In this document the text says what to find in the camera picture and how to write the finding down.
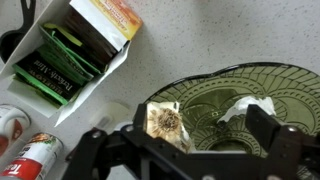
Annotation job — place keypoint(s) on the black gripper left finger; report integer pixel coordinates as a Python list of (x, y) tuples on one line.
[(116, 156)]

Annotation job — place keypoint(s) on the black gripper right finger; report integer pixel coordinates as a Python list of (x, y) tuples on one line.
[(286, 153)]

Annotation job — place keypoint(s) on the large green glass cake stand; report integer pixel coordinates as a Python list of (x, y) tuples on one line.
[(266, 86)]

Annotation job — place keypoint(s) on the green mint tea bag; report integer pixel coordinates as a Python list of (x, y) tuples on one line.
[(50, 80)]

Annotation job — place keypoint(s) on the small black skillet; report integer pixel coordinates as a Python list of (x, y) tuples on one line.
[(11, 43)]

